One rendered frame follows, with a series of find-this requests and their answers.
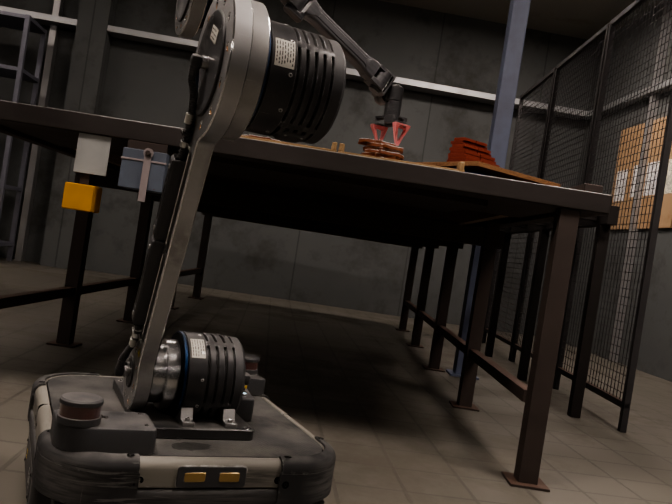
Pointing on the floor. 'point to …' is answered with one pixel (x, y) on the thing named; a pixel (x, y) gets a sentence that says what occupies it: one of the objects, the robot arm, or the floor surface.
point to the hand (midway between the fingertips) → (387, 143)
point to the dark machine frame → (539, 297)
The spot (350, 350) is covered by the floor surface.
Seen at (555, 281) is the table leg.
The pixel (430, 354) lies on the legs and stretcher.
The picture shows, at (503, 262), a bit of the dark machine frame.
